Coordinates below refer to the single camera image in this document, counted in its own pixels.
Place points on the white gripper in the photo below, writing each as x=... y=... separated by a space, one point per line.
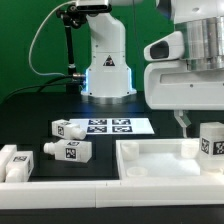
x=169 y=85

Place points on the white square table top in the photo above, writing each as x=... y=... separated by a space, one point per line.
x=153 y=158

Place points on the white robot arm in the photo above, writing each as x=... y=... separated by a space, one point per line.
x=201 y=23

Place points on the white sheet with markers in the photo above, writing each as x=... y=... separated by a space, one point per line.
x=97 y=126

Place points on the white front barrier wall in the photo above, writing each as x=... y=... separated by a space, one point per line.
x=118 y=193

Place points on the white barrier wall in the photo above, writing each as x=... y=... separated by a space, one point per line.
x=118 y=193
x=5 y=155

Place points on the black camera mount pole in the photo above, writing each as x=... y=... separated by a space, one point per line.
x=72 y=19

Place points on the white left barrier wall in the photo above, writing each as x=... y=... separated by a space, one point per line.
x=5 y=155

